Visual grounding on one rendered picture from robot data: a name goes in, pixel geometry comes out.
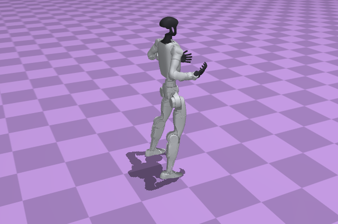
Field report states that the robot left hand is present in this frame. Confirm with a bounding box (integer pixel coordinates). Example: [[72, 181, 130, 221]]
[[181, 50, 192, 63]]

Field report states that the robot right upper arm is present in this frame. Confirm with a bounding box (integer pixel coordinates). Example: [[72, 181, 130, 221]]
[[168, 45, 183, 80]]

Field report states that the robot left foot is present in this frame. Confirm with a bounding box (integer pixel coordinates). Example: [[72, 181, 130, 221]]
[[145, 148, 166, 156]]

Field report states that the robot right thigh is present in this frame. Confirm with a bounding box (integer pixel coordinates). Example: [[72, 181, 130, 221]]
[[166, 92, 186, 142]]

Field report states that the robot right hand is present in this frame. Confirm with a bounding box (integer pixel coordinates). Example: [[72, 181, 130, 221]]
[[194, 62, 207, 78]]

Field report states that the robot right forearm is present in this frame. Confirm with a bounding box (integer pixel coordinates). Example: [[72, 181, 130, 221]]
[[173, 71, 199, 81]]

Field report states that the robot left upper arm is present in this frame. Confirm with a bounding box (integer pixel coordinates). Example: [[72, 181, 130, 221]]
[[147, 39, 160, 60]]

